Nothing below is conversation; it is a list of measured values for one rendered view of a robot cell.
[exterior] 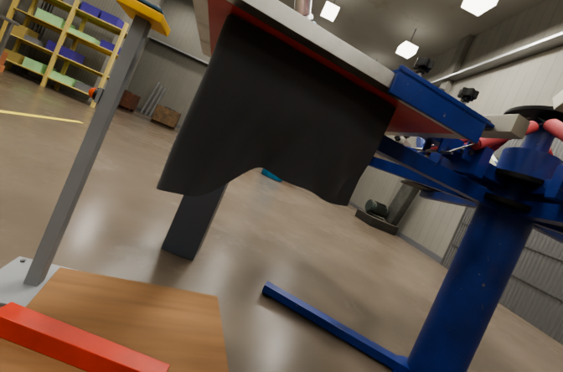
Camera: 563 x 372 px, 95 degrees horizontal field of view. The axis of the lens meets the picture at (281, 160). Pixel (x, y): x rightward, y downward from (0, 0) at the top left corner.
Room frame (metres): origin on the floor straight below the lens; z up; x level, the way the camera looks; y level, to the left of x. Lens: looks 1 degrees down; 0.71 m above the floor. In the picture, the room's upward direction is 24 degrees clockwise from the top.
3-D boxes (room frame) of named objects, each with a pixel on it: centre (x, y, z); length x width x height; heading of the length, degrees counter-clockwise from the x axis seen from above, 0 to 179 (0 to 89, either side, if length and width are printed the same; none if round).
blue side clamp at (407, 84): (0.66, -0.30, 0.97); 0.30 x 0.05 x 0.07; 106
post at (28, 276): (0.83, 0.58, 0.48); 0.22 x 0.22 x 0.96; 16
